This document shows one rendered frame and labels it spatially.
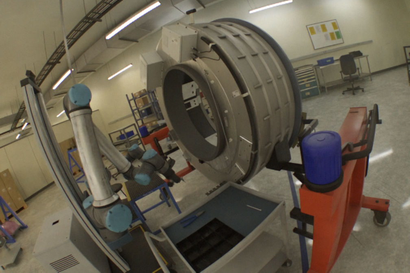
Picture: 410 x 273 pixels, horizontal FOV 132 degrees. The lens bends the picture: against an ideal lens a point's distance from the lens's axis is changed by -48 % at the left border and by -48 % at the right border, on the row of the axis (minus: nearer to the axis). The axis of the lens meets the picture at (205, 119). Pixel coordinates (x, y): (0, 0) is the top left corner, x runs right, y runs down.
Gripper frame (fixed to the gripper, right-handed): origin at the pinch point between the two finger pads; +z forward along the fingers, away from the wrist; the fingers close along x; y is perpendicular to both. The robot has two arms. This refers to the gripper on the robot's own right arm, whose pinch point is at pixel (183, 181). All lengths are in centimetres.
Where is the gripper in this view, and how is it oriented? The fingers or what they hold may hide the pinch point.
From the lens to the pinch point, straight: 132.3
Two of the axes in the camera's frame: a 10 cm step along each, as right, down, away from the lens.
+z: 4.8, 7.1, 5.1
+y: -4.9, 7.0, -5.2
